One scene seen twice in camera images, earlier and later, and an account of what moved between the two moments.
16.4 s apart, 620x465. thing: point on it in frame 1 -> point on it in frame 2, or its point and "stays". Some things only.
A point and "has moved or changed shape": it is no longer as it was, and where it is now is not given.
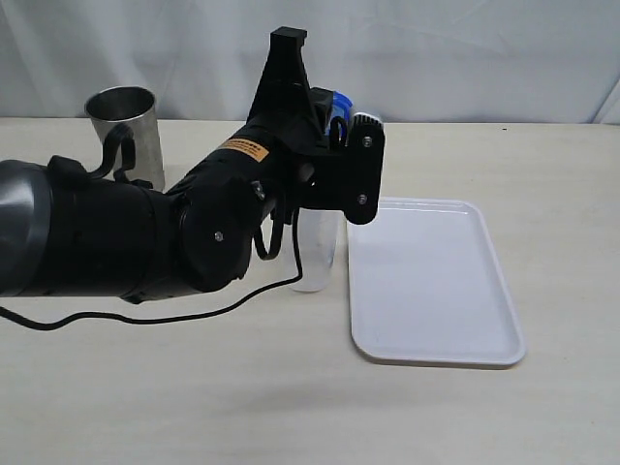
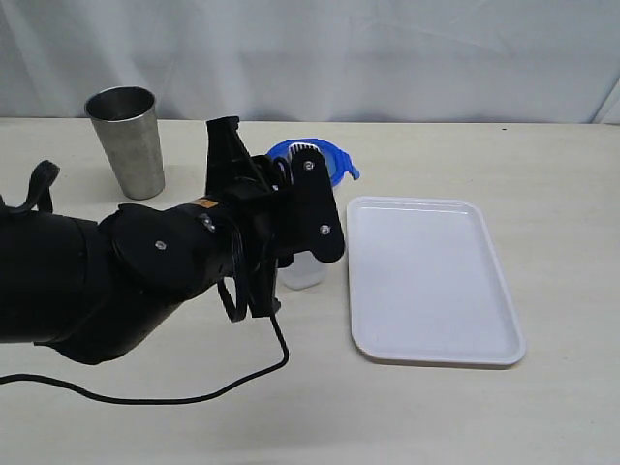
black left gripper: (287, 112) -> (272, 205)
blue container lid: (341, 103) has moved or changed shape
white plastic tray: (424, 288) stays
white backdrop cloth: (409, 62) stays
